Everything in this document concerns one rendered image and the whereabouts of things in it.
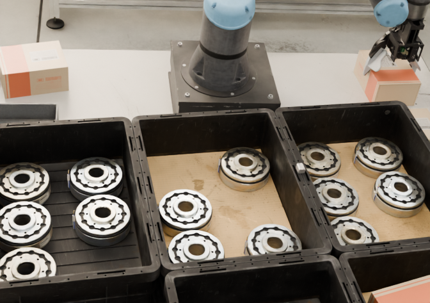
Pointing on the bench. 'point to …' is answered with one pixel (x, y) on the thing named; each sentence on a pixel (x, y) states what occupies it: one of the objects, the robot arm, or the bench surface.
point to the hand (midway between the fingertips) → (387, 72)
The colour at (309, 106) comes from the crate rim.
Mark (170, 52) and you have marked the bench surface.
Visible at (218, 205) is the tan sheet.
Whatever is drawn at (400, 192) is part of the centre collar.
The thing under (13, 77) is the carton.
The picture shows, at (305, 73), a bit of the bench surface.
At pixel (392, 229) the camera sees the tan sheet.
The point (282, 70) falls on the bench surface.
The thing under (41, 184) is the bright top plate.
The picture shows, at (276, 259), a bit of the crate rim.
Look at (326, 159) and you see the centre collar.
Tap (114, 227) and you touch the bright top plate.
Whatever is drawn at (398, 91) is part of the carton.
